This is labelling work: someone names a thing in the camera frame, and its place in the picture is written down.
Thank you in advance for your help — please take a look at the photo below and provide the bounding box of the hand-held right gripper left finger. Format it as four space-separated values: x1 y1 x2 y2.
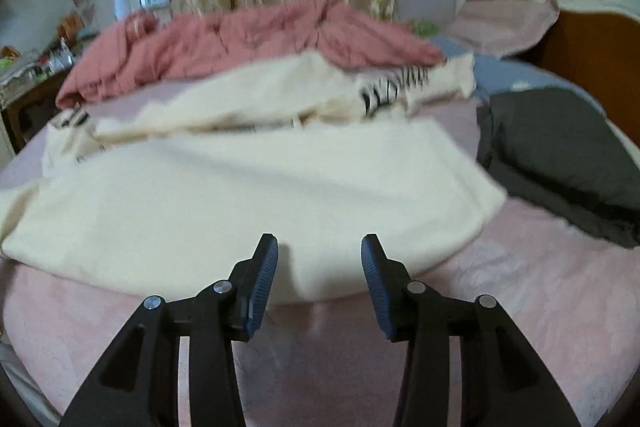
60 233 279 427

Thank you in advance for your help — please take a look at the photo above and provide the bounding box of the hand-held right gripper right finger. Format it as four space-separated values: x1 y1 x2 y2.
361 233 581 427

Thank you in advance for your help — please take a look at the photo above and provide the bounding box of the cream zip hoodie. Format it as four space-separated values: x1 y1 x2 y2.
0 49 508 305

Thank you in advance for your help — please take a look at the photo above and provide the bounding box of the dark grey folded garment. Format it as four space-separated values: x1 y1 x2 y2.
476 87 640 249

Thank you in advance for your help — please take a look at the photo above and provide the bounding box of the pink checked quilt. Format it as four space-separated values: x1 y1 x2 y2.
56 0 448 110

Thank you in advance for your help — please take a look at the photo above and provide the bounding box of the blue floral pillow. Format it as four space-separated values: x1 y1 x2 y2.
430 36 606 112

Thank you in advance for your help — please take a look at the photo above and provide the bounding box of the beige pillow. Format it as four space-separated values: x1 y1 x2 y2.
447 0 561 58

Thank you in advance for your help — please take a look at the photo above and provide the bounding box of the cluttered wooden side table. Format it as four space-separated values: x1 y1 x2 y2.
0 24 96 155

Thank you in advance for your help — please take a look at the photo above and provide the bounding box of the white and wooden headboard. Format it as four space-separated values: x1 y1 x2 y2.
457 0 640 128

